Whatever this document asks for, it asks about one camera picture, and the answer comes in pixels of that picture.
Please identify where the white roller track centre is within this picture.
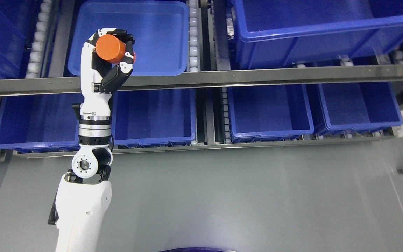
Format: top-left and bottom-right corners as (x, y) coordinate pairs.
(186, 0), (201, 73)

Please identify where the metal shelf front rail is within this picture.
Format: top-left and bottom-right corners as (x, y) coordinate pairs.
(0, 64), (403, 96)

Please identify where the large blue bin right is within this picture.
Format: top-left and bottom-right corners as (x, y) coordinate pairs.
(231, 0), (403, 70)

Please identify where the blue bin upper left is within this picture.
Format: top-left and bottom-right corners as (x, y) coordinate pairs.
(0, 0), (32, 79)

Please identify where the blue shallow tray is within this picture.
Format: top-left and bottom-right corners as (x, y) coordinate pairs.
(68, 0), (189, 76)

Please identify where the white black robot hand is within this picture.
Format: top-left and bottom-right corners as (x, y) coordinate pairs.
(77, 28), (136, 124)

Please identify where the white roller track left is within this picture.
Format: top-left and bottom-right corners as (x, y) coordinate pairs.
(25, 0), (54, 79)

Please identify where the blue bin lower centre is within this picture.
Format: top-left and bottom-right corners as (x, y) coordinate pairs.
(112, 89), (196, 148)

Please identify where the blue bin lower left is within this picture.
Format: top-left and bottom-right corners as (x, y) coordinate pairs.
(0, 93), (84, 154)

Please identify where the orange cylindrical capacitor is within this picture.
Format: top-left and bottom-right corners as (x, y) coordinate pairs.
(95, 34), (126, 64)

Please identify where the blue bin lower far right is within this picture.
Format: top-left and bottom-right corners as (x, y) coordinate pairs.
(306, 82), (403, 135)

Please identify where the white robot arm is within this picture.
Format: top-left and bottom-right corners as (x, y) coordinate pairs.
(49, 102), (113, 252)

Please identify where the white roller track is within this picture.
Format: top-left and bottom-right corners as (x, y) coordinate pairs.
(25, 0), (54, 79)
(186, 0), (201, 73)

